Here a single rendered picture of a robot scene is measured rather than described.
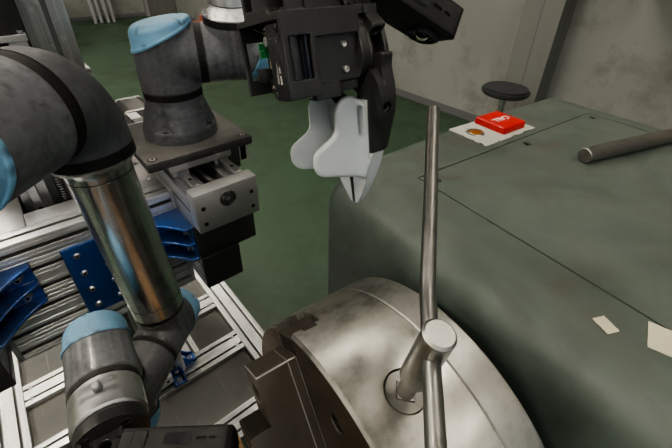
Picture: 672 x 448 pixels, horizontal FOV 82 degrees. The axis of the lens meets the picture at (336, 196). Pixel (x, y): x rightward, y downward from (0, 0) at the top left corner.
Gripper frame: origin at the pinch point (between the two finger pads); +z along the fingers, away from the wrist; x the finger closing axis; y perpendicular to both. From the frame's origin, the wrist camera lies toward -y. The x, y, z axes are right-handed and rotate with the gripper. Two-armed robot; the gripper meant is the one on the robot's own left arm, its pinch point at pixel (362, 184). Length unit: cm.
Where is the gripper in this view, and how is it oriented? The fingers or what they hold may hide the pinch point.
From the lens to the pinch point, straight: 33.5
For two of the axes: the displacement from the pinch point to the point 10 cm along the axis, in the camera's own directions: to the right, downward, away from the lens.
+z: 1.2, 9.2, 3.7
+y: -8.2, 3.0, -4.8
